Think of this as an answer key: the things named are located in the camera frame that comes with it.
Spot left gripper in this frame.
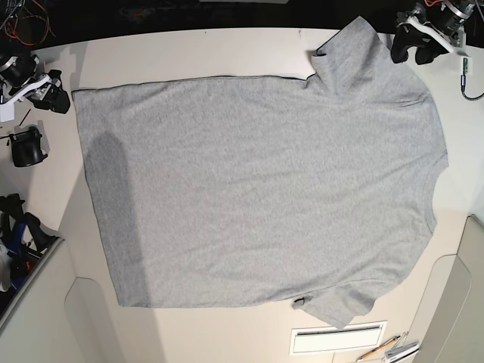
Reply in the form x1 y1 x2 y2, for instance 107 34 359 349
390 12 464 64

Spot white rectangular slot plate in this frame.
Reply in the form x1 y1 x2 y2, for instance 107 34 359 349
289 321 387 355

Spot black and blue tools pile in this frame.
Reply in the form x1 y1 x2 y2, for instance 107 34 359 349
1 194 58 290

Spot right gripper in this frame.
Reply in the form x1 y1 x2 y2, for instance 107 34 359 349
7 70 70 113

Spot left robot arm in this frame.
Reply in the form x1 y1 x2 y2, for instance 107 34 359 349
390 0 483 65

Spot wooden pencil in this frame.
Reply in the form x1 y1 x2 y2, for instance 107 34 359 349
356 335 401 362

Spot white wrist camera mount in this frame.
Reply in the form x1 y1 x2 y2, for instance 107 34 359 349
461 57 472 76
0 102 15 123

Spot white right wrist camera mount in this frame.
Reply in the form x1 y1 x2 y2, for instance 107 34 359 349
0 102 15 123

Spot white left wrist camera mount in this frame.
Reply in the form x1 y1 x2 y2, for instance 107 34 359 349
461 57 472 76

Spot black cable ties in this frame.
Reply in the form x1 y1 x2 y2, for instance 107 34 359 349
18 109 32 126

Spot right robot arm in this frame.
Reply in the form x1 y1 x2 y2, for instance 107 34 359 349
1 1 70 122

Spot grey T-shirt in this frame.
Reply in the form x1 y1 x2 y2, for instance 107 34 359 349
73 18 448 328

